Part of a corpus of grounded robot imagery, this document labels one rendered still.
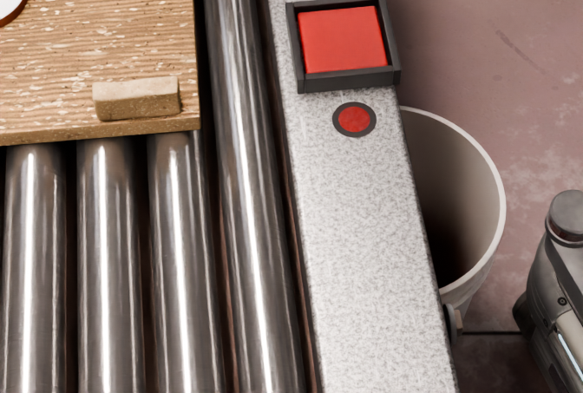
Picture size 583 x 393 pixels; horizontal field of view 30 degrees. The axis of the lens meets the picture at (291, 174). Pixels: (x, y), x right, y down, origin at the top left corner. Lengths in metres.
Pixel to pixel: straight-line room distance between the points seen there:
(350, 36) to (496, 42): 1.26
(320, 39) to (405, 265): 0.19
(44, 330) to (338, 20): 0.31
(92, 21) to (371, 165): 0.23
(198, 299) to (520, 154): 1.26
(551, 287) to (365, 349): 0.83
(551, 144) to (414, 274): 1.24
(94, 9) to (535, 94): 1.27
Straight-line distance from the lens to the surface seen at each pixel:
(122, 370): 0.69
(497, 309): 1.75
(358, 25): 0.82
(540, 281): 1.51
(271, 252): 0.72
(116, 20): 0.82
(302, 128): 0.77
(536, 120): 1.96
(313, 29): 0.81
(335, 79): 0.78
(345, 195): 0.74
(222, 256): 0.77
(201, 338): 0.69
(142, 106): 0.75
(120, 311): 0.70
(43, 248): 0.74
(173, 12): 0.82
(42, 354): 0.70
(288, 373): 0.68
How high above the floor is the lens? 1.54
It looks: 56 degrees down
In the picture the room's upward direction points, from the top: 1 degrees counter-clockwise
